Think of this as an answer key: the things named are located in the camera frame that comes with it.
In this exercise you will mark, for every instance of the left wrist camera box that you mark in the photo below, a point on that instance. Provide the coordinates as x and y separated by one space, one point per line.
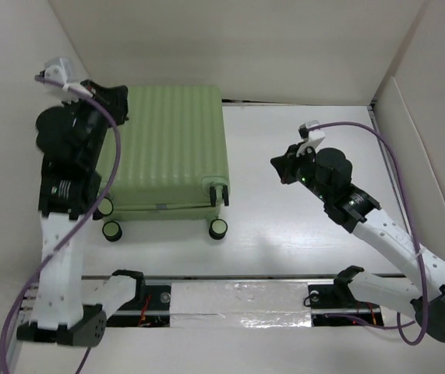
59 69

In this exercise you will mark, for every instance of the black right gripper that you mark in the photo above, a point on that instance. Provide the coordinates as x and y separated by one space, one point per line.
285 164

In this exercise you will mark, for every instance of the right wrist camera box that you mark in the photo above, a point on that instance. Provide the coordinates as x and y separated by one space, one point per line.
311 137

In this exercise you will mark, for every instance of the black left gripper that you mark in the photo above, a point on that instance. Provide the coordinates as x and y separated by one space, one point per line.
112 97

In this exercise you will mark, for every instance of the green hard-shell suitcase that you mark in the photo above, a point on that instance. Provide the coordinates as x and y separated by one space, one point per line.
174 160

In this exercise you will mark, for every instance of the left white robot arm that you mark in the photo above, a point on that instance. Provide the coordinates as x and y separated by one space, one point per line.
71 137

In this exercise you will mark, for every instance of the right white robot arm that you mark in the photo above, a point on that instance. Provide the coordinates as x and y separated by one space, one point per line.
327 175

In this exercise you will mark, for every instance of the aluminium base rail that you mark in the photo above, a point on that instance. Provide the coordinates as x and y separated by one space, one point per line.
226 325

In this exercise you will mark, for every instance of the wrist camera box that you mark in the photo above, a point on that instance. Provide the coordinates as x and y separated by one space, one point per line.
59 69
311 137

